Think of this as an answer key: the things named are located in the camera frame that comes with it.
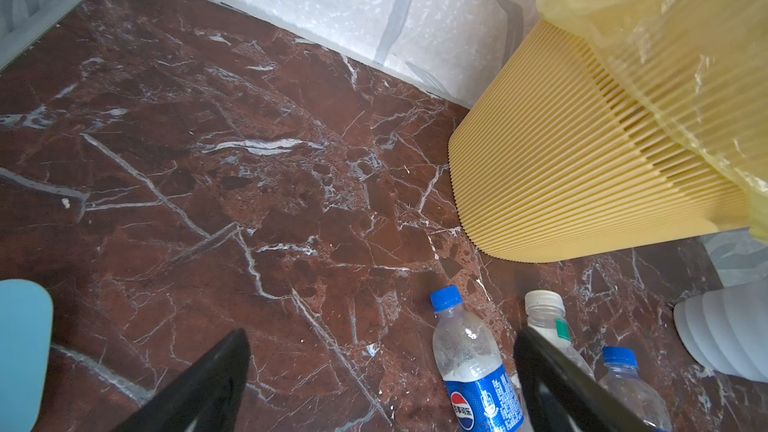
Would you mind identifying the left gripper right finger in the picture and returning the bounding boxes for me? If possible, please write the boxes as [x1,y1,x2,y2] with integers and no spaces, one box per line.
[514,326,650,432]

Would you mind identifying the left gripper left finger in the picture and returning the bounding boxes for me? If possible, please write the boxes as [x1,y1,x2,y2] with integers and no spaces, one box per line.
[115,328,251,431]

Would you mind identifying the blue cap blue label bottle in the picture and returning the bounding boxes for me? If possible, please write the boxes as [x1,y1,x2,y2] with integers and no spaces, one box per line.
[598,346,672,431]

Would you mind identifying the blue cap Pepsi water bottle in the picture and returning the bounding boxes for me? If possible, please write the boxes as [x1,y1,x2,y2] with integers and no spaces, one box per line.
[430,286,526,431]

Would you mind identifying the white cap green label bottle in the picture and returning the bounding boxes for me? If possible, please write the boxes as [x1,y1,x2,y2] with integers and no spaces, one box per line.
[524,290,595,380]

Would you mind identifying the yellow ribbed trash bin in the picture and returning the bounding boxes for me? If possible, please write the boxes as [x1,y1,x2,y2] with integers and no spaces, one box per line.
[448,13,750,263]

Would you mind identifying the yellow plastic bin liner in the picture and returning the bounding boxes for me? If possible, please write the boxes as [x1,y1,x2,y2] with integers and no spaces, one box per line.
[536,0,767,241]

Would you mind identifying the white ribbed flower pot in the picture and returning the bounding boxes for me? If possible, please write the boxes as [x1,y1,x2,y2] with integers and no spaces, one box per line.
[673,279,767,383]

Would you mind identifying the light blue spatula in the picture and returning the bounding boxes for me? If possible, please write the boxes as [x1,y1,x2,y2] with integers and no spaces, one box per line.
[1,279,53,431]

